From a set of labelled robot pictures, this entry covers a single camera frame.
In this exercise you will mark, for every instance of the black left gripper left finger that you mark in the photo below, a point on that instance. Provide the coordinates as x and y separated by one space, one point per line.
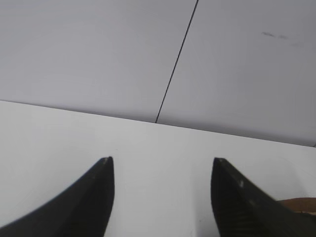
81 210

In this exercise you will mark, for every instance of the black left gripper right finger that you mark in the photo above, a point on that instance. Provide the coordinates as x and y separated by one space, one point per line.
241 209

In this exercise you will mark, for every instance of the black tote bag tan handles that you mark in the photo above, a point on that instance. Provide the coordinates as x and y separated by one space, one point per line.
302 205

